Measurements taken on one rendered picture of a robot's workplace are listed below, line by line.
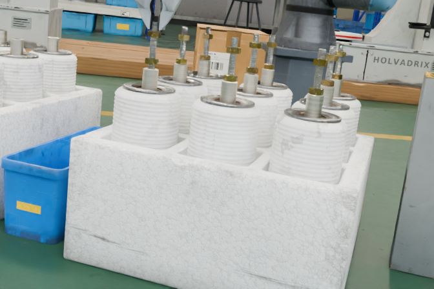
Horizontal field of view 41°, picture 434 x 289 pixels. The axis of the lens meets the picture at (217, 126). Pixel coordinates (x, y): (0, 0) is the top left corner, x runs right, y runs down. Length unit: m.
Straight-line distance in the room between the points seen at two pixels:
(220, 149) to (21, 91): 0.43
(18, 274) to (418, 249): 0.60
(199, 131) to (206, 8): 8.44
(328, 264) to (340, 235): 0.04
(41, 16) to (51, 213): 1.97
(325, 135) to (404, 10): 2.55
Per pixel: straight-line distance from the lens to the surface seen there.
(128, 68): 2.72
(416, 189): 0.95
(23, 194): 0.92
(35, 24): 2.81
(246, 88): 0.90
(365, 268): 0.98
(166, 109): 0.80
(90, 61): 2.72
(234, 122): 0.76
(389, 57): 3.07
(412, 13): 3.28
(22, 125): 1.00
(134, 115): 0.80
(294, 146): 0.74
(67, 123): 1.13
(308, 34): 1.37
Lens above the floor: 0.38
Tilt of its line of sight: 12 degrees down
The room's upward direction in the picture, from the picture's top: 7 degrees clockwise
